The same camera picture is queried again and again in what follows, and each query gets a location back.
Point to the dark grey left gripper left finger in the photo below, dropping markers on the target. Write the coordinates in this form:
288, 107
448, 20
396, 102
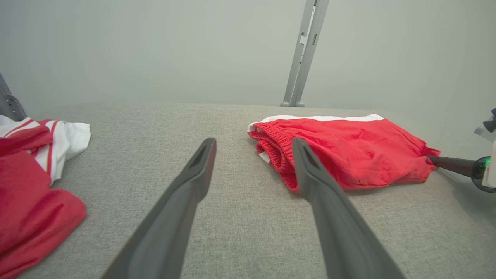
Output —
170, 217

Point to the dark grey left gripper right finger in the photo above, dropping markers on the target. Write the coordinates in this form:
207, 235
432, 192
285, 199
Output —
337, 224

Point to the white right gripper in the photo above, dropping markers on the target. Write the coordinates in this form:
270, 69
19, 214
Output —
486, 178

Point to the stack of red jerseys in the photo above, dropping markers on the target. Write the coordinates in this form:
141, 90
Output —
348, 147

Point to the red jersey with white sleeves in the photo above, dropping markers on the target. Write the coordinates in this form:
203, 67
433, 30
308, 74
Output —
31, 209

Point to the grey partition post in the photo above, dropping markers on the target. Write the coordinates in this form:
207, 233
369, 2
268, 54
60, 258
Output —
297, 66
312, 58

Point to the grey metal cart frame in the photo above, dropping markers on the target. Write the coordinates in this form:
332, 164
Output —
9, 104

